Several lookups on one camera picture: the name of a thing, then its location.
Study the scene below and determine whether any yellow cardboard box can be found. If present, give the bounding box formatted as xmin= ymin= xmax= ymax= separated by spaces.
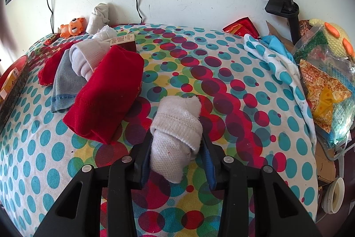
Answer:
xmin=0 ymin=70 xmax=20 ymax=104

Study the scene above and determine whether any dark red card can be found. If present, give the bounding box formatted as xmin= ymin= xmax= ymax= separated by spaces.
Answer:
xmin=120 ymin=41 xmax=137 ymax=54

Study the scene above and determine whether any grey sock with blue trim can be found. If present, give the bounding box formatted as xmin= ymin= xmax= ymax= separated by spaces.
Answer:
xmin=50 ymin=52 xmax=89 ymax=114

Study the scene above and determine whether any pale blue plastic bag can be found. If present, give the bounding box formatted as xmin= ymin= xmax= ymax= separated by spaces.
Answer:
xmin=319 ymin=104 xmax=353 ymax=149

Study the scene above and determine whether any orange yellow snack bag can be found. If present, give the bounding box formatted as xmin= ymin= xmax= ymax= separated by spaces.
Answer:
xmin=300 ymin=59 xmax=351 ymax=132

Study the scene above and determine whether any green snack bag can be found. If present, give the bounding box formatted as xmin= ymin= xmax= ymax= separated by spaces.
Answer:
xmin=291 ymin=26 xmax=333 ymax=65

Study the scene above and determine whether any white blue dotted cloth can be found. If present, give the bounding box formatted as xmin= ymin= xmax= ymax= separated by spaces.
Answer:
xmin=243 ymin=34 xmax=318 ymax=149

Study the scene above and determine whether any polka dot tablecloth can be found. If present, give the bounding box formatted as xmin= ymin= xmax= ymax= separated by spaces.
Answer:
xmin=0 ymin=23 xmax=319 ymax=237

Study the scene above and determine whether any red sock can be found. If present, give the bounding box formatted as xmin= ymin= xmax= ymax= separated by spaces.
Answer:
xmin=63 ymin=45 xmax=145 ymax=145
xmin=38 ymin=42 xmax=74 ymax=86

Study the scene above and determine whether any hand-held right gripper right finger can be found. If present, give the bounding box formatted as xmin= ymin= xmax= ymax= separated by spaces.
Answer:
xmin=202 ymin=131 xmax=319 ymax=237

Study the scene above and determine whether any yellow knitted toy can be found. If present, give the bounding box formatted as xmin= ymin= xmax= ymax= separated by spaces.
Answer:
xmin=309 ymin=18 xmax=355 ymax=60

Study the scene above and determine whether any brown cardboard piece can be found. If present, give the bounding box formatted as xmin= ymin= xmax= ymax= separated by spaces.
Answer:
xmin=266 ymin=20 xmax=294 ymax=51

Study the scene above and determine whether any red foil packet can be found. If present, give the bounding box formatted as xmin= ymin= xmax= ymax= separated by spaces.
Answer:
xmin=223 ymin=17 xmax=260 ymax=39

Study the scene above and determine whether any orange toy figure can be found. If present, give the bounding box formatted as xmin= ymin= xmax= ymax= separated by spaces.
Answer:
xmin=59 ymin=17 xmax=85 ymax=39

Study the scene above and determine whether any white round roll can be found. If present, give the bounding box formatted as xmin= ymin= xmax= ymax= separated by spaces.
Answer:
xmin=323 ymin=177 xmax=346 ymax=214

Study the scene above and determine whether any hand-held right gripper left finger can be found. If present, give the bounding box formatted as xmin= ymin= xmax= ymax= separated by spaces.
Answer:
xmin=33 ymin=130 xmax=154 ymax=237

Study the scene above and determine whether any clear plastic wrapped item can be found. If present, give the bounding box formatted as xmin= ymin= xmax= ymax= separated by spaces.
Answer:
xmin=91 ymin=26 xmax=136 ymax=46

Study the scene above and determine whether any brown cardboard box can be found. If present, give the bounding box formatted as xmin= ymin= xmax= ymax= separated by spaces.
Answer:
xmin=315 ymin=143 xmax=337 ymax=182

